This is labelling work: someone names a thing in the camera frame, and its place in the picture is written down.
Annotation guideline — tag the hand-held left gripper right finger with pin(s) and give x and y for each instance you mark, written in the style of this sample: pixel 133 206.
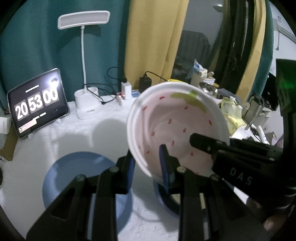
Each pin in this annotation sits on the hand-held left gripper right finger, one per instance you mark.
pixel 165 169

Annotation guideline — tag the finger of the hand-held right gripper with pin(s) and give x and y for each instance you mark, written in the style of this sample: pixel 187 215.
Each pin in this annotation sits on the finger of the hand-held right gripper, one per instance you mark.
pixel 203 142
pixel 254 144

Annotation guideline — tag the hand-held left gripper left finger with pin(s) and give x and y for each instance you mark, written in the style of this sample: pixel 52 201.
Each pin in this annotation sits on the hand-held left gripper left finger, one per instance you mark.
pixel 130 171

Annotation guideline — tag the pink strawberry print bowl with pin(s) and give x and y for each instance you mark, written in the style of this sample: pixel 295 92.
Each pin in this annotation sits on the pink strawberry print bowl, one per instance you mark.
pixel 175 120

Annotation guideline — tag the dark blue bowl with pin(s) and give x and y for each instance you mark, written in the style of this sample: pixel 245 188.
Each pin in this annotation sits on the dark blue bowl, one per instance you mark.
pixel 172 206

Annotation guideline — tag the blue plate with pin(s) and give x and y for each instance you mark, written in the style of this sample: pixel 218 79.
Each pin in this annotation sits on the blue plate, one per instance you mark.
pixel 69 171

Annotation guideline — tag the person's right hand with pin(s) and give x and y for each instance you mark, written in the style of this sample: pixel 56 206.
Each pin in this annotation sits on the person's right hand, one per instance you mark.
pixel 276 223

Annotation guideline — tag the yellow-green tissue pack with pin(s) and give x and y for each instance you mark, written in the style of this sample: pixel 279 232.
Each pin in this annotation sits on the yellow-green tissue pack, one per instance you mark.
pixel 232 115

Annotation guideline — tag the grey metal device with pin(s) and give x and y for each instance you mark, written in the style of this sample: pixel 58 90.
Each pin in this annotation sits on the grey metal device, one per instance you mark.
pixel 254 106

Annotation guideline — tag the pink steel-lined bowl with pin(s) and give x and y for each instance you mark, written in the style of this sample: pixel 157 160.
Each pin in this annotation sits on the pink steel-lined bowl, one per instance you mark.
pixel 210 91

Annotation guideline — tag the white utensil basket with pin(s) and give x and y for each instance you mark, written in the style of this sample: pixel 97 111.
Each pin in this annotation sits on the white utensil basket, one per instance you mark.
pixel 203 80

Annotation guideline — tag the yellow wipes packet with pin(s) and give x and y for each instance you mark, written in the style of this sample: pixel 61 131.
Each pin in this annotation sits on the yellow wipes packet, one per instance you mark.
pixel 175 80

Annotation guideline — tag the white power strip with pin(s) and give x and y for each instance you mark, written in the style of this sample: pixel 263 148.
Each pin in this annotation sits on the white power strip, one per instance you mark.
pixel 126 100

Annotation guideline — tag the blue snack packet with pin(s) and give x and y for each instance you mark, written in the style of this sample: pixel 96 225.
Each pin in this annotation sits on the blue snack packet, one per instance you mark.
pixel 199 67

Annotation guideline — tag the black power adapter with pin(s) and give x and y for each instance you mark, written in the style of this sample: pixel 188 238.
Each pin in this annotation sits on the black power adapter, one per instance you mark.
pixel 145 85

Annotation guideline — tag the white charger plug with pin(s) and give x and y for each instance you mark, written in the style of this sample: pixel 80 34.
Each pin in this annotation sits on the white charger plug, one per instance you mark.
pixel 126 89

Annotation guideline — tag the yellow curtain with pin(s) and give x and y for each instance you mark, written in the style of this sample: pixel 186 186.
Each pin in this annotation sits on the yellow curtain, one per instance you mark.
pixel 254 51
pixel 152 41

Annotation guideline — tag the teal curtain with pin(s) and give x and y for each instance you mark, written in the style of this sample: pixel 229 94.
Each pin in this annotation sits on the teal curtain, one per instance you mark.
pixel 268 46
pixel 34 46

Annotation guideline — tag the glass sliding door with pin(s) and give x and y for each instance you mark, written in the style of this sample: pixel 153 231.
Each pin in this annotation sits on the glass sliding door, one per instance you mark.
pixel 198 34

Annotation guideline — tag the tablet with clock display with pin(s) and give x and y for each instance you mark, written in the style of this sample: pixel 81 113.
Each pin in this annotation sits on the tablet with clock display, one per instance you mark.
pixel 38 104

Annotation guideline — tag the white air conditioner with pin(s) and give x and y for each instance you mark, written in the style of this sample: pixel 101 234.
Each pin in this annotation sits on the white air conditioner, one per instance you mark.
pixel 285 31

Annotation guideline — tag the cardboard box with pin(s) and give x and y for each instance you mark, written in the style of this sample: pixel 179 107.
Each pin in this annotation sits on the cardboard box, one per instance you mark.
pixel 8 146

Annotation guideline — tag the small white box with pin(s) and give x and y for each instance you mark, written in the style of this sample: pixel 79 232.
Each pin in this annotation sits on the small white box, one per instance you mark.
pixel 5 125

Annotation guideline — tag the white desk lamp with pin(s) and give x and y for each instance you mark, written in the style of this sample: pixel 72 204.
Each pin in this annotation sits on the white desk lamp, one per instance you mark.
pixel 83 19

